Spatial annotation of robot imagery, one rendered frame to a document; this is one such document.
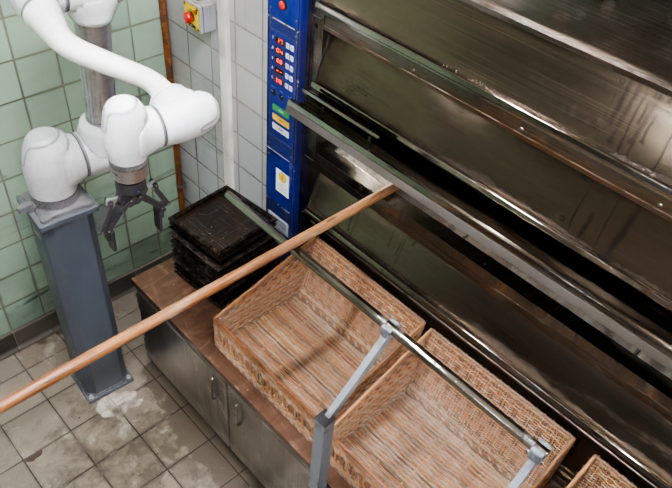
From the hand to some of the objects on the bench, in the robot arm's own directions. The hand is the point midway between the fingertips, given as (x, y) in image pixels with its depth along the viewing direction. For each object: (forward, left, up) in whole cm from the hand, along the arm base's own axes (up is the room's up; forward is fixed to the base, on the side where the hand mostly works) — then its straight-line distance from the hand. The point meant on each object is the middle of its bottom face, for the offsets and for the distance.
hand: (135, 234), depth 183 cm
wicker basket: (+18, +50, -73) cm, 91 cm away
